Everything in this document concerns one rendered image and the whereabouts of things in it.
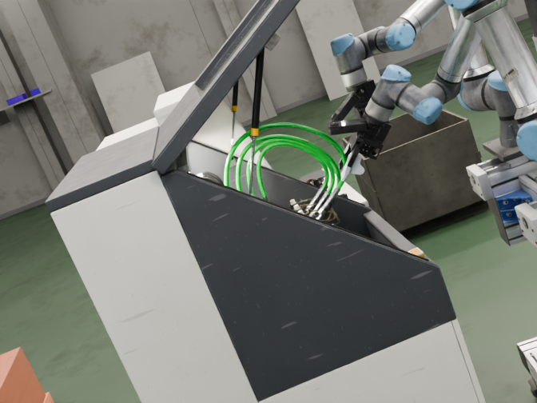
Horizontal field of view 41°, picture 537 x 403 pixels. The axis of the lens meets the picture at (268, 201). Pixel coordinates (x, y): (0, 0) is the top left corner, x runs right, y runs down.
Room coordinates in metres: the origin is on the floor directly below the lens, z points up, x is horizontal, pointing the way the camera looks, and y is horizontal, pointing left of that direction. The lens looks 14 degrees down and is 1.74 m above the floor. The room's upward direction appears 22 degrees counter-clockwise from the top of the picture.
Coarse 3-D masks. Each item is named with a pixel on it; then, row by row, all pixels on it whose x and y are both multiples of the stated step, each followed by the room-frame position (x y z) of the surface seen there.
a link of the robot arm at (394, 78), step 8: (384, 72) 2.01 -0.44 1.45; (392, 72) 1.98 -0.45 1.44; (400, 72) 1.98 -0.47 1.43; (408, 72) 2.01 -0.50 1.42; (384, 80) 2.00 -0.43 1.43; (392, 80) 1.98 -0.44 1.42; (400, 80) 1.97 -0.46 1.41; (408, 80) 1.98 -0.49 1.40; (376, 88) 2.02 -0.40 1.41; (384, 88) 1.99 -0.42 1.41; (392, 88) 1.98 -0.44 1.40; (400, 88) 1.97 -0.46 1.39; (376, 96) 2.01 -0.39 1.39; (384, 96) 1.99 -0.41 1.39; (392, 96) 1.98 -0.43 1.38; (384, 104) 2.00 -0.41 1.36; (392, 104) 2.00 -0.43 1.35
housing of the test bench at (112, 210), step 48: (144, 144) 2.08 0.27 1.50; (96, 192) 1.73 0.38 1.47; (144, 192) 1.73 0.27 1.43; (96, 240) 1.73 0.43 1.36; (144, 240) 1.73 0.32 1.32; (96, 288) 1.73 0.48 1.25; (144, 288) 1.73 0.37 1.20; (192, 288) 1.73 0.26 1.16; (144, 336) 1.73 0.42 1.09; (192, 336) 1.73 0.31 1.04; (144, 384) 1.73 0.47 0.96; (192, 384) 1.73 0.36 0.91; (240, 384) 1.73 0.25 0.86
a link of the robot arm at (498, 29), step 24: (456, 0) 1.71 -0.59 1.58; (480, 0) 1.68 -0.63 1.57; (504, 0) 1.69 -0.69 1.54; (480, 24) 1.71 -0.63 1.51; (504, 24) 1.68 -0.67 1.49; (504, 48) 1.68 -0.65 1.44; (528, 48) 1.69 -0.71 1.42; (504, 72) 1.69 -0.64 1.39; (528, 72) 1.66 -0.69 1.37; (528, 96) 1.66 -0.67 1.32; (528, 120) 1.65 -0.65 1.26; (528, 144) 1.66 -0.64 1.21
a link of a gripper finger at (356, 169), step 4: (348, 156) 2.06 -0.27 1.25; (360, 156) 2.05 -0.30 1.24; (348, 160) 2.05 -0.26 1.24; (356, 160) 2.05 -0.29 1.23; (360, 160) 2.05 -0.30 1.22; (356, 164) 2.05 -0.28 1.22; (344, 168) 2.05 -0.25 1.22; (348, 168) 2.04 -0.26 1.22; (352, 168) 2.05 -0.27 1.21; (356, 168) 2.05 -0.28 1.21; (360, 168) 2.05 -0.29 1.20; (344, 172) 2.05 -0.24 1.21; (348, 172) 2.05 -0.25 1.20; (352, 172) 2.05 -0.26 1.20; (356, 172) 2.05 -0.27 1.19; (360, 172) 2.05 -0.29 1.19; (344, 176) 2.06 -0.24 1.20
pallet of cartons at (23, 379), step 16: (16, 352) 3.82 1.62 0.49; (0, 368) 3.66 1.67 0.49; (16, 368) 3.68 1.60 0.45; (0, 384) 3.43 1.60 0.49; (16, 384) 3.57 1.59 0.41; (32, 384) 3.78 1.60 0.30; (0, 400) 3.31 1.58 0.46; (16, 400) 3.48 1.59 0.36; (32, 400) 3.67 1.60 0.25; (48, 400) 3.85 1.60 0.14
